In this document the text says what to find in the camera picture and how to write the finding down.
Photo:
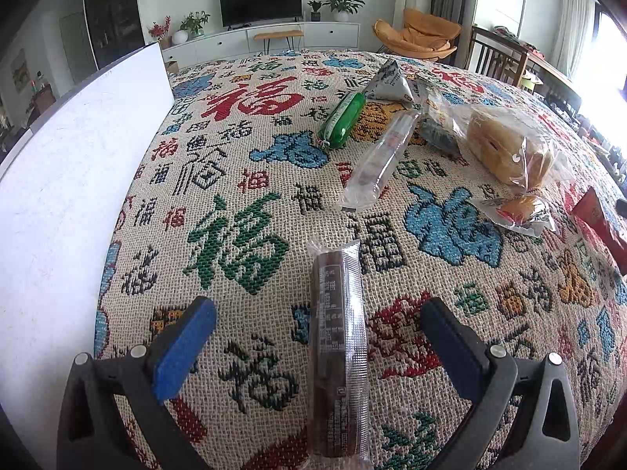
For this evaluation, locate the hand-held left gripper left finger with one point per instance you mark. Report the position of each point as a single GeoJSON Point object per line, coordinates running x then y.
{"type": "Point", "coordinates": [186, 347]}

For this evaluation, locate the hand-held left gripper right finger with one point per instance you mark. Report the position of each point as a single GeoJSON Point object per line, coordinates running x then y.
{"type": "Point", "coordinates": [453, 347]}

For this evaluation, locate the brown bar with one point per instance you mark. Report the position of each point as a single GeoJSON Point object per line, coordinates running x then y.
{"type": "Point", "coordinates": [338, 352]}

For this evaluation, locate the white cardboard box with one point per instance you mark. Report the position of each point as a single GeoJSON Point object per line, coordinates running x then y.
{"type": "Point", "coordinates": [73, 205]}

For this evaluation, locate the red snack packet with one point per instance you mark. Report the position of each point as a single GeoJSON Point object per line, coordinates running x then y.
{"type": "Point", "coordinates": [600, 227]}

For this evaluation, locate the clear long snack packet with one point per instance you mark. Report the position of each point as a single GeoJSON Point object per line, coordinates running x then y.
{"type": "Point", "coordinates": [382, 161]}

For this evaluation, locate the small bun packet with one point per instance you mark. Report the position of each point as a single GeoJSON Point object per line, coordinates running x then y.
{"type": "Point", "coordinates": [524, 210]}

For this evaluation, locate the printed woven blanket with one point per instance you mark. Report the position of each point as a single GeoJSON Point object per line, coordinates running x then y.
{"type": "Point", "coordinates": [235, 156]}

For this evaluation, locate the clear bread bag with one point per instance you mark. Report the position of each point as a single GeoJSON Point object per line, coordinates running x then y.
{"type": "Point", "coordinates": [504, 152]}

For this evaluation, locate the colourful box with black top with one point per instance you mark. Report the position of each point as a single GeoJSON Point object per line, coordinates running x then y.
{"type": "Point", "coordinates": [438, 134]}

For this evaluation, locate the green sausage stick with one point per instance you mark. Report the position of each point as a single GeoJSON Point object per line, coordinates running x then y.
{"type": "Point", "coordinates": [343, 117]}

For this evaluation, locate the silver triangular snack packet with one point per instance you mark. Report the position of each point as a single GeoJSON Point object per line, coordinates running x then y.
{"type": "Point", "coordinates": [392, 83]}

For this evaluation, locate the brown cardboard box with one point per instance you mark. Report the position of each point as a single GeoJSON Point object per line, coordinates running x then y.
{"type": "Point", "coordinates": [172, 66]}

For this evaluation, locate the wooden desk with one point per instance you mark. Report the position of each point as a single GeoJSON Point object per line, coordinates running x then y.
{"type": "Point", "coordinates": [553, 76]}

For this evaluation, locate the dark wooden chair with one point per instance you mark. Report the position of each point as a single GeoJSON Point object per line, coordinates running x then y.
{"type": "Point", "coordinates": [494, 58]}

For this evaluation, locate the white tv cabinet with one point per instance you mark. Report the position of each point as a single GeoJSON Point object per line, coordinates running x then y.
{"type": "Point", "coordinates": [220, 44]}

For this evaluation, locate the white round vase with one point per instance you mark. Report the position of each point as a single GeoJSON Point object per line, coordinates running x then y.
{"type": "Point", "coordinates": [180, 36]}

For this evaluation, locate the orange lounge chair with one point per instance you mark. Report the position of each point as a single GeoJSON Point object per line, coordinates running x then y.
{"type": "Point", "coordinates": [416, 34]}

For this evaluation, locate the red flower arrangement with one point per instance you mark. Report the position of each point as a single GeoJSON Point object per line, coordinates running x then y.
{"type": "Point", "coordinates": [159, 32]}

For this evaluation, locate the white door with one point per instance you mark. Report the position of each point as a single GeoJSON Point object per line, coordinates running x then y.
{"type": "Point", "coordinates": [77, 49]}

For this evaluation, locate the bushy green potted plant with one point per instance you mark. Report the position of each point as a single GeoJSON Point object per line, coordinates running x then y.
{"type": "Point", "coordinates": [195, 23]}

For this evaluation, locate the wooden stool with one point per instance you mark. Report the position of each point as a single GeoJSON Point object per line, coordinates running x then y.
{"type": "Point", "coordinates": [279, 35]}

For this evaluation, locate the tall black cabinet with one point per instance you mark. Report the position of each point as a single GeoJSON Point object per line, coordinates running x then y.
{"type": "Point", "coordinates": [112, 14]}

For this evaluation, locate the white sheer curtain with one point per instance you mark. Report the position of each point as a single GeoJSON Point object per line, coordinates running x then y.
{"type": "Point", "coordinates": [573, 24]}

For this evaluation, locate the black television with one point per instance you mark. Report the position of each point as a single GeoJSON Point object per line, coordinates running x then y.
{"type": "Point", "coordinates": [259, 2]}

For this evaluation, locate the large leafy potted plant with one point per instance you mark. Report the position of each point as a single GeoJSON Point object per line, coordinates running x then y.
{"type": "Point", "coordinates": [343, 5]}

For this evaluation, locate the small potted plant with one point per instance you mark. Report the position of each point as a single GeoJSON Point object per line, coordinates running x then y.
{"type": "Point", "coordinates": [315, 10]}

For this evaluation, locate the framed wall picture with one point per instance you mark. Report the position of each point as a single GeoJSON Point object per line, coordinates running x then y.
{"type": "Point", "coordinates": [18, 71]}

